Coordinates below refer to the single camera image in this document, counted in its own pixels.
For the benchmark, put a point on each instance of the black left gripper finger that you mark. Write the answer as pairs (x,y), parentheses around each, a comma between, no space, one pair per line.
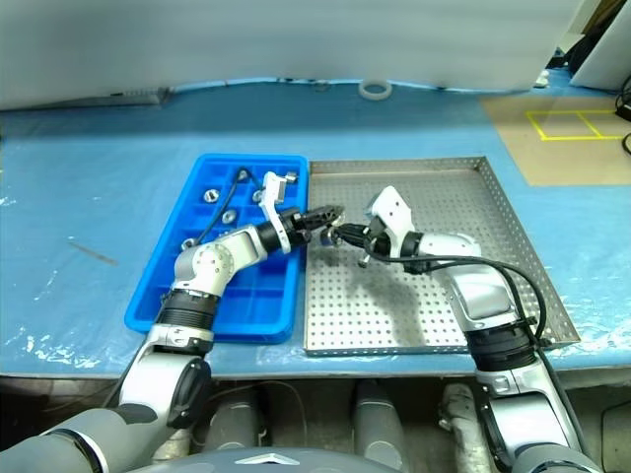
(325,213)
(320,224)

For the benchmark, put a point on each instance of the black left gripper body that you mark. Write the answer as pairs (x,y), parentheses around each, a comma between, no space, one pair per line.
(297,227)

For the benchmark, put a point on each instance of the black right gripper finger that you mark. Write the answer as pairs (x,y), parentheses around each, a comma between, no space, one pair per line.
(352,229)
(354,239)

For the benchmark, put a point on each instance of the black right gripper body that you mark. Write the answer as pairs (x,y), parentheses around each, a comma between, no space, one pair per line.
(374,239)

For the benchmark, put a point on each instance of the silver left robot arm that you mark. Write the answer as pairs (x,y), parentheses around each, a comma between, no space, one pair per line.
(236,241)

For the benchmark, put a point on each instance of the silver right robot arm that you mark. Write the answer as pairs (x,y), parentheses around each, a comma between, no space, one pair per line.
(483,295)

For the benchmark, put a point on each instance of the blue plastic compartment tray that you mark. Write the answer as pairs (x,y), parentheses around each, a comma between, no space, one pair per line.
(256,300)

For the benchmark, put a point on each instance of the perforated metal tray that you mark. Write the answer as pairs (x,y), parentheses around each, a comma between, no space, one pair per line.
(443,197)

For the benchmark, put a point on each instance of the white tape roll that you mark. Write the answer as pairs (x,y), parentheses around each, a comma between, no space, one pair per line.
(362,91)

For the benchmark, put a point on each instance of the white backdrop sheet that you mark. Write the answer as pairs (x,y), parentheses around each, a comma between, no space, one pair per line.
(296,39)

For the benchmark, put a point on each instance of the grey rounded cylinder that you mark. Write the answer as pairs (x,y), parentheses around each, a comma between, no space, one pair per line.
(377,424)
(239,424)

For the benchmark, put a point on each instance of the brown cardboard mat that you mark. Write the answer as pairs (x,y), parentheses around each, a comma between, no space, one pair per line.
(542,157)

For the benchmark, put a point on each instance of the grey flat strip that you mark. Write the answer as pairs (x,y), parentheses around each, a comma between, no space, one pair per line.
(143,93)

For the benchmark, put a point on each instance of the blue plastic table cover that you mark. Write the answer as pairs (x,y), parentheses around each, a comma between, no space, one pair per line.
(98,172)

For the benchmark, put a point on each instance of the worn whitish rounded cylinder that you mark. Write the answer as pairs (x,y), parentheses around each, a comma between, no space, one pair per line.
(458,428)

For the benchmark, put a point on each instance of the small white object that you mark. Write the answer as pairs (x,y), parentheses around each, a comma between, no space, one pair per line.
(541,79)

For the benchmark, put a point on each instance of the grey robot torso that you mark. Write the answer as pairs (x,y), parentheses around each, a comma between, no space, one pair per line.
(256,460)

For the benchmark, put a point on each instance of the white slanted board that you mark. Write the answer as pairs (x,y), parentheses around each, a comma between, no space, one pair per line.
(606,54)

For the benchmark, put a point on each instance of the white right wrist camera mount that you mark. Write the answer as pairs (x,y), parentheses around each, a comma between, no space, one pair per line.
(392,207)

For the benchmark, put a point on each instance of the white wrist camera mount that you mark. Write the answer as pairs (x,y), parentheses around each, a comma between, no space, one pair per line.
(392,207)
(270,197)

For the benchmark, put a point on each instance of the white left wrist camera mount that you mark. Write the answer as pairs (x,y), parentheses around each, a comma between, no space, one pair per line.
(270,197)

